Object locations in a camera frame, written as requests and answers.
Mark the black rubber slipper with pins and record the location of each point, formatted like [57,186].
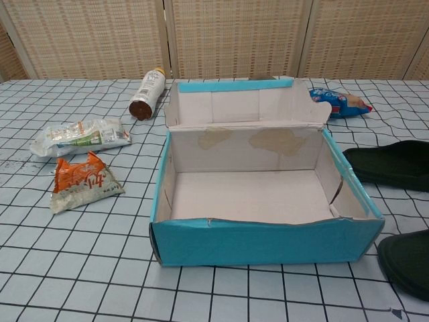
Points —
[392,164]
[409,265]

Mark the blue cardboard shoe box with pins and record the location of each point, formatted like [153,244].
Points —
[261,241]

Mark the woven bamboo screen panel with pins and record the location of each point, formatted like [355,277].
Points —
[8,57]
[234,37]
[362,40]
[94,40]
[423,68]

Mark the blue red snack packet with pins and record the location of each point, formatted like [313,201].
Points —
[348,104]

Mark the blue checkered tablecloth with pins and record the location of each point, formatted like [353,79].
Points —
[100,268]

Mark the white green snack packet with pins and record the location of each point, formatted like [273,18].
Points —
[83,137]

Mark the white bottle with brown drink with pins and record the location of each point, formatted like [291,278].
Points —
[149,90]

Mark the orange white snack packet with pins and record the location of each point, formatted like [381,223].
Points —
[83,181]

